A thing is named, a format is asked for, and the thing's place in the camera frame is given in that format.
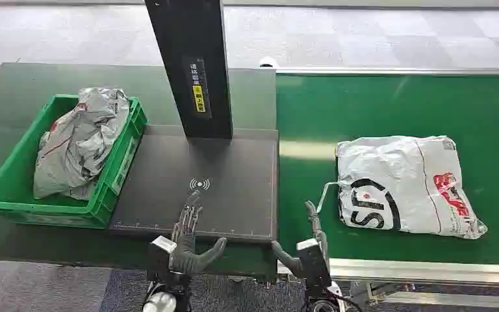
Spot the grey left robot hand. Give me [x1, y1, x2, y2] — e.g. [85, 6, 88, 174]
[168, 191, 228, 276]

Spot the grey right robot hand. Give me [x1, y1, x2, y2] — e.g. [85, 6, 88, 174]
[270, 200, 331, 279]

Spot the black scanner platform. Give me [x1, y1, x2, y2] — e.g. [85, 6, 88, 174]
[109, 125, 279, 243]

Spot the white parcel bag black print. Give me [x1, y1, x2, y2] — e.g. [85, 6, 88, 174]
[316, 135, 489, 241]

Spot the green plastic crate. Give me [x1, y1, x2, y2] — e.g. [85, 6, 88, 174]
[0, 94, 149, 229]

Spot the green conveyor belt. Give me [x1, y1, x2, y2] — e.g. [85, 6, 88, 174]
[275, 73, 499, 267]

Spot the grey crumpled parcel bag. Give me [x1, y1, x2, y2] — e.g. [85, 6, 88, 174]
[32, 87, 131, 202]

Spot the yellow black label sticker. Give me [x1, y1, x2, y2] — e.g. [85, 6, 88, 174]
[192, 84, 207, 114]

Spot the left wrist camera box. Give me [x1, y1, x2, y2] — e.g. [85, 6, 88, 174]
[147, 235, 177, 273]

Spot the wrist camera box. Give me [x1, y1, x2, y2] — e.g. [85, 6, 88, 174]
[147, 235, 177, 273]
[296, 238, 331, 289]

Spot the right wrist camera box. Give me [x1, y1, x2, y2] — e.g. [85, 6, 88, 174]
[296, 238, 331, 289]

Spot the black scanner post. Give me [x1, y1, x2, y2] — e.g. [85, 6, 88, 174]
[144, 0, 234, 140]

